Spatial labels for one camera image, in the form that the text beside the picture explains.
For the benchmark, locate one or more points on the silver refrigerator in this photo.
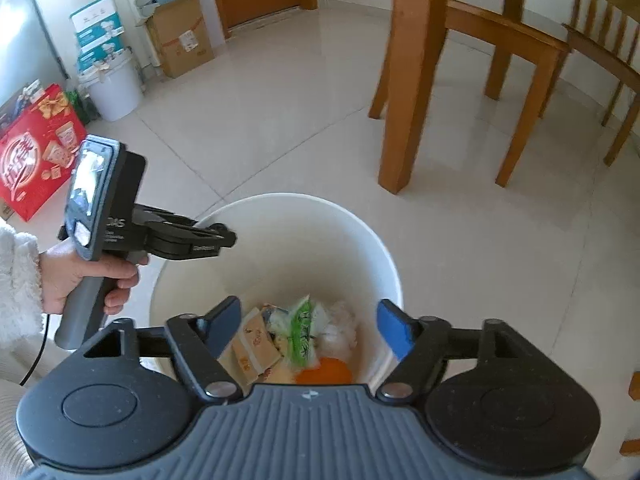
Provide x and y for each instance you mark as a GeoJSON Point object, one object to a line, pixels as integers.
{"type": "Point", "coordinates": [20, 35]}

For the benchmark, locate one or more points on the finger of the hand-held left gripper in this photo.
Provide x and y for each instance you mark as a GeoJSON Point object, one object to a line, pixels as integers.
{"type": "Point", "coordinates": [180, 240]}

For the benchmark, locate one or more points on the person's left forearm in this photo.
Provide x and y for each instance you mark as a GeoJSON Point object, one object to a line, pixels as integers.
{"type": "Point", "coordinates": [20, 280]}

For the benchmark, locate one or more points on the white lidded bucket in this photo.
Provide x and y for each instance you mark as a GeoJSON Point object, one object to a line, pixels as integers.
{"type": "Point", "coordinates": [112, 92]}

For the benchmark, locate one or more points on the wooden furniture edge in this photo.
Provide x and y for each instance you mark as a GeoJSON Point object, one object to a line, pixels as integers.
{"type": "Point", "coordinates": [631, 447]}

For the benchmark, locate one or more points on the wooden chair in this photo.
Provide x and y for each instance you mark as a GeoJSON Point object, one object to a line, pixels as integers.
{"type": "Point", "coordinates": [500, 30]}
{"type": "Point", "coordinates": [605, 55]}

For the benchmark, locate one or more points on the red gift box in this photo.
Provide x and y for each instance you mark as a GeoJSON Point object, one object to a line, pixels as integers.
{"type": "Point", "coordinates": [35, 170]}

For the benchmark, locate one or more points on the person's left hand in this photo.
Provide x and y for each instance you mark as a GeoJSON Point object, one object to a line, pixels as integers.
{"type": "Point", "coordinates": [62, 275]}

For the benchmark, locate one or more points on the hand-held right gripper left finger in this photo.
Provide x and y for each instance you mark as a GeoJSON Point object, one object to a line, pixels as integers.
{"type": "Point", "coordinates": [225, 325]}

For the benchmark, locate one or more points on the white crumpled plastic bag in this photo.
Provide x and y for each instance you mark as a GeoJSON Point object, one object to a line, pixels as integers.
{"type": "Point", "coordinates": [340, 330]}

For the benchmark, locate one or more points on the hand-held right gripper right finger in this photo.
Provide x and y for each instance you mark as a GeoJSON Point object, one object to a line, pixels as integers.
{"type": "Point", "coordinates": [395, 327]}

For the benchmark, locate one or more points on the beige snack packet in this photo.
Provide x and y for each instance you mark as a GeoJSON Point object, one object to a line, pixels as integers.
{"type": "Point", "coordinates": [255, 345]}

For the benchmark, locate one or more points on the white plastic bucket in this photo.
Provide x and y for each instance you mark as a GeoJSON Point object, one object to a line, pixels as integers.
{"type": "Point", "coordinates": [280, 250]}

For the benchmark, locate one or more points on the green plastic pack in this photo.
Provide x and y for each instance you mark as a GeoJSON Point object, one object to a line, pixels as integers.
{"type": "Point", "coordinates": [80, 107]}

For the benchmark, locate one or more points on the person's beige pants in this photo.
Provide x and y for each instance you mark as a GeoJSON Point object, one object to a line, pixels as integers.
{"type": "Point", "coordinates": [20, 420]}

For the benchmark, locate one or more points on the teal and white carton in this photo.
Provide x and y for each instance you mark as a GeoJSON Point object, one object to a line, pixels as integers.
{"type": "Point", "coordinates": [102, 57]}
{"type": "Point", "coordinates": [95, 20]}

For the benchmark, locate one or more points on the white and grey folded stand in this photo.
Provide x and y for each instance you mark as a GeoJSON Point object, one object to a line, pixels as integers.
{"type": "Point", "coordinates": [142, 7]}

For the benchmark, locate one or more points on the brown cardboard box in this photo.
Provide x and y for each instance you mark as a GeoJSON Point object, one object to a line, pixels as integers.
{"type": "Point", "coordinates": [180, 40]}

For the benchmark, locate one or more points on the green and white wrapper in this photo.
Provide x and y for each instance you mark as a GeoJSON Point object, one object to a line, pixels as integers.
{"type": "Point", "coordinates": [302, 330]}

